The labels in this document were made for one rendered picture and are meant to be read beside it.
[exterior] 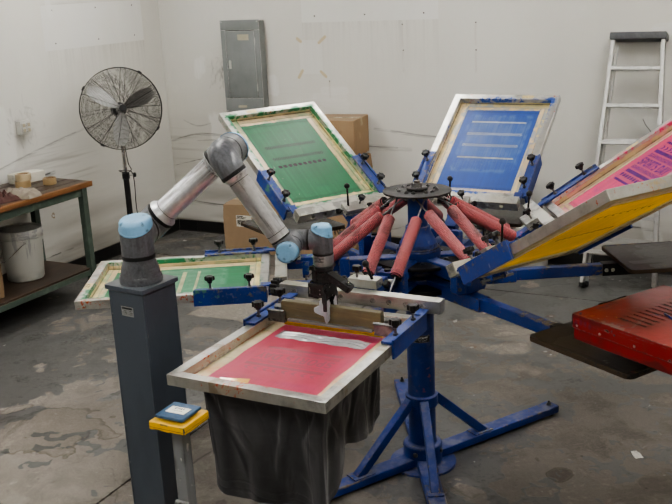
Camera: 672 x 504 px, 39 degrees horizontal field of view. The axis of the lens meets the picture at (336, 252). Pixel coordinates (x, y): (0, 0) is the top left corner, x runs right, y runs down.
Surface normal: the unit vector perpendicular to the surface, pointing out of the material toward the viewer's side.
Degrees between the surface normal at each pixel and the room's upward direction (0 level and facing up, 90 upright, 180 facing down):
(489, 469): 0
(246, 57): 90
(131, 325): 90
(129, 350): 90
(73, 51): 90
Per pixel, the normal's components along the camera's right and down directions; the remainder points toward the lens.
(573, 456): -0.04, -0.96
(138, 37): 0.89, 0.08
